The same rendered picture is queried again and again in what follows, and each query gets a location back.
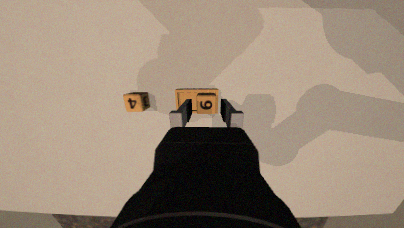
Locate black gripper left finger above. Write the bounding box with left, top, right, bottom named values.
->
left=169, top=99, right=192, bottom=128

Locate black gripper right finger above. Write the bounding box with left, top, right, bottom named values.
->
left=220, top=99, right=244, bottom=129

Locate orange rectangular tray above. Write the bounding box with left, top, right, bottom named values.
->
left=175, top=88, right=219, bottom=113

